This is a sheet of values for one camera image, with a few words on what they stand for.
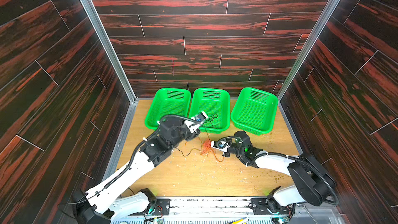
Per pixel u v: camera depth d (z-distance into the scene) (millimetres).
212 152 907
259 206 719
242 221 700
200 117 543
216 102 1190
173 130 493
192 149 933
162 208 731
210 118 1064
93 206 380
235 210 735
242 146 677
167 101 1175
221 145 716
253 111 1116
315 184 434
